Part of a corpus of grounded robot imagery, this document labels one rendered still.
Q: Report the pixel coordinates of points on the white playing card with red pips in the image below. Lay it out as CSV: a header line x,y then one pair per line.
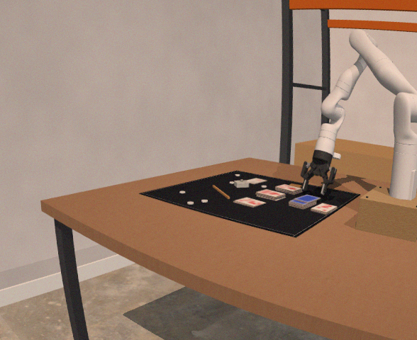
x,y
270,193
288,188

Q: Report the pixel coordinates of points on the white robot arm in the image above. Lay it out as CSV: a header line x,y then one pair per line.
x,y
404,168

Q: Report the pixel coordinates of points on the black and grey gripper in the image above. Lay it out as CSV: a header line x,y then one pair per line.
x,y
320,165

